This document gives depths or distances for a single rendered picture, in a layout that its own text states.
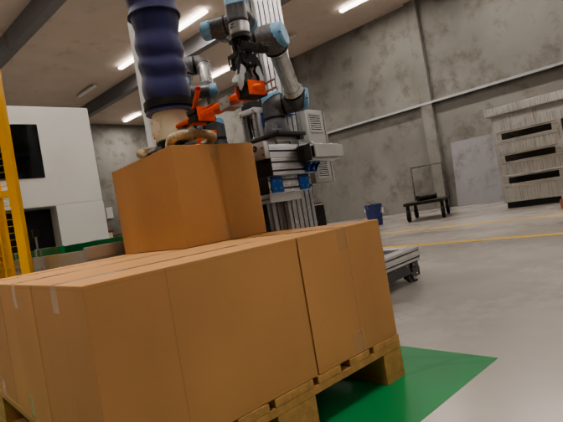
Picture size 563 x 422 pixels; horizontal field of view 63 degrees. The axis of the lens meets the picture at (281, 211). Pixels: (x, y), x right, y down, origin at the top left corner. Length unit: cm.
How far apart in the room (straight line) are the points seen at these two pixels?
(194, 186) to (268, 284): 72
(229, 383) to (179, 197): 84
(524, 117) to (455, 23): 478
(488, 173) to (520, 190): 322
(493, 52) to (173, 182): 1135
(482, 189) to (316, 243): 1094
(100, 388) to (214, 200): 103
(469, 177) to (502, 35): 341
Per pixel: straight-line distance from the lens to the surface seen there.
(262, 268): 122
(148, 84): 217
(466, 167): 1240
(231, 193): 192
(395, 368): 167
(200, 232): 182
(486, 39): 1280
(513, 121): 908
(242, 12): 179
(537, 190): 900
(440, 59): 1314
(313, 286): 135
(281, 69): 235
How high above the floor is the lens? 62
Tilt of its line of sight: level
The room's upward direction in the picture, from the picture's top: 10 degrees counter-clockwise
